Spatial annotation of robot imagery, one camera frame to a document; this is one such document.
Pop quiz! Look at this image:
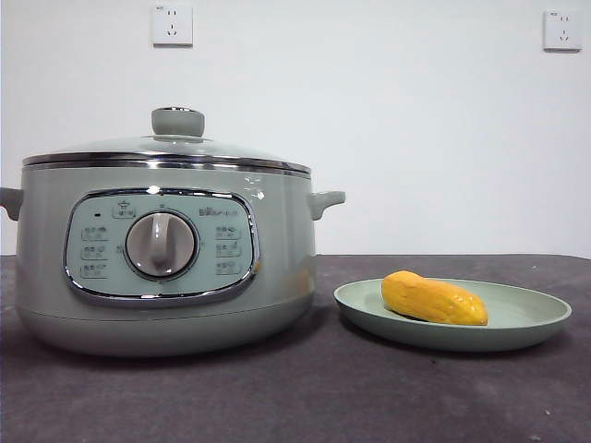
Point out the glass lid with green knob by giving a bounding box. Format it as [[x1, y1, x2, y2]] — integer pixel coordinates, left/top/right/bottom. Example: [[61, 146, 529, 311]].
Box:
[[21, 106, 311, 180]]

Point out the yellow corn cob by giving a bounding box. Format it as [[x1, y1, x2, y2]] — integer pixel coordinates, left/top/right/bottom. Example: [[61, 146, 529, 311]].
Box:
[[380, 270, 489, 328]]

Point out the pale green electric steamer pot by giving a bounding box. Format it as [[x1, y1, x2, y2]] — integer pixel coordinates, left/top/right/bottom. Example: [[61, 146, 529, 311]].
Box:
[[0, 169, 346, 359]]

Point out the pale green round plate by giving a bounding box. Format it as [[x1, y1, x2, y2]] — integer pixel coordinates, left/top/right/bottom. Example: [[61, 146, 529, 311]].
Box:
[[333, 277, 573, 353]]

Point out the white wall socket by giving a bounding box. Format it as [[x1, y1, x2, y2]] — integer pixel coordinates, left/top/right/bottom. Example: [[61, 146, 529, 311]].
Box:
[[151, 4, 195, 49], [542, 9, 584, 53]]

